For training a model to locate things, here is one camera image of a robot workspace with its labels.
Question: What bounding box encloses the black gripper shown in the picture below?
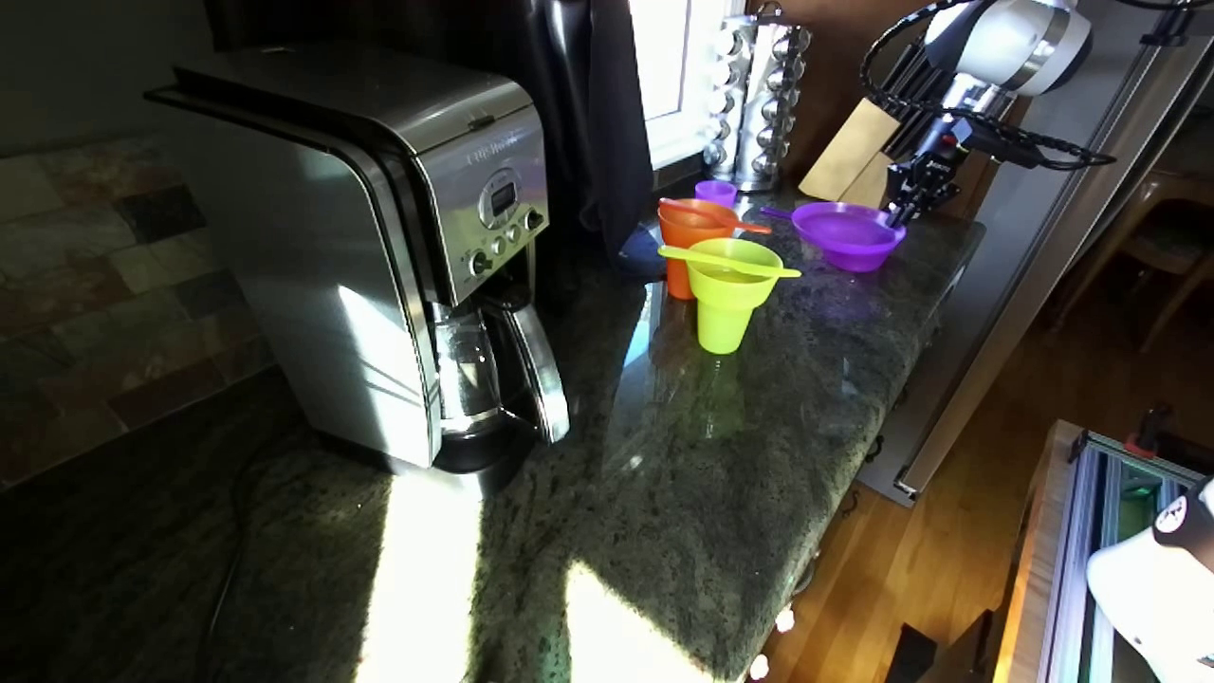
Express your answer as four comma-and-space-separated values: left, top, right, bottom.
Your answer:
883, 74, 1108, 226

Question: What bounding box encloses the purple plastic cup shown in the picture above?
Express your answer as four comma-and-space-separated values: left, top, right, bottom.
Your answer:
696, 178, 739, 210

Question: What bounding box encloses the green plastic cup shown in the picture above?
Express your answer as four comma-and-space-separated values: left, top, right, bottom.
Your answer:
688, 238, 786, 358

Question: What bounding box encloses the chrome spice rack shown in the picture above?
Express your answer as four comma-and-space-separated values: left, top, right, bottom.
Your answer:
706, 2, 814, 193

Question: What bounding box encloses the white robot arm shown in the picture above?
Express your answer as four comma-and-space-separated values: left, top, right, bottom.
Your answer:
862, 0, 1108, 226

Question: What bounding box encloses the green plastic spoon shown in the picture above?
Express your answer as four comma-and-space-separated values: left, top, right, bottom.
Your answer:
662, 245, 802, 279

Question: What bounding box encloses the wooden knife block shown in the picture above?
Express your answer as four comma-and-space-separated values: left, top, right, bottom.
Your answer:
802, 98, 898, 210

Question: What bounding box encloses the glass coffee carafe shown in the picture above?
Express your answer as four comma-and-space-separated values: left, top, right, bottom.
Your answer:
437, 297, 571, 475

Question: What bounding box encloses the orange plastic spoon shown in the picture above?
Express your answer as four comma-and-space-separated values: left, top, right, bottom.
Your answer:
662, 198, 771, 236

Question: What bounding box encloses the purple plastic plate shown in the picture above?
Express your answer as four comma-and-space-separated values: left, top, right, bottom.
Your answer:
791, 201, 905, 253

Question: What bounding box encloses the purple plastic bowl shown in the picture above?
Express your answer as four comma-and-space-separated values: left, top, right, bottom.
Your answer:
819, 245, 897, 272

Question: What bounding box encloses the silver coffee maker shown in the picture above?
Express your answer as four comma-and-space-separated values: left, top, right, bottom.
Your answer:
148, 40, 552, 465

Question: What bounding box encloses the orange plastic cup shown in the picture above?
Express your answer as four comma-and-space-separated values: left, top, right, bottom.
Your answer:
658, 198, 739, 245

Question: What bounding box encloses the dark hanging cloth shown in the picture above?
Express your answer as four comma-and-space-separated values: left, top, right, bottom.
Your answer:
532, 0, 653, 249

